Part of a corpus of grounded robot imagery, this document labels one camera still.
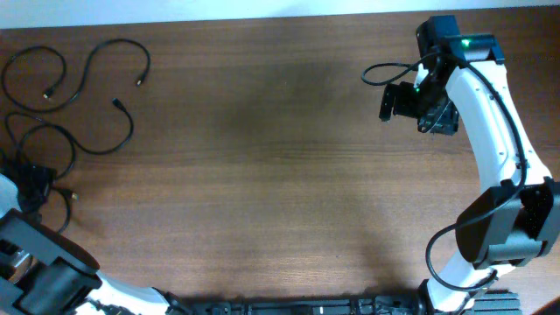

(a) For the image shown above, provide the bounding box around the black cable with silver plug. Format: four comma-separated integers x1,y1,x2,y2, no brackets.
3,97,135,235

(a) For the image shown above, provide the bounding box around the black cable with gold plugs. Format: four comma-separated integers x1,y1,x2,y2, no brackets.
0,38,151,114

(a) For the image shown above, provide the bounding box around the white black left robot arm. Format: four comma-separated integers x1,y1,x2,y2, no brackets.
1,175,195,315

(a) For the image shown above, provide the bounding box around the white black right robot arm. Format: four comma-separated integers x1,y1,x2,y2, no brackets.
374,16,559,314

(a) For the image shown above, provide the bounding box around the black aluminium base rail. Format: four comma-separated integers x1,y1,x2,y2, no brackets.
185,291,523,315

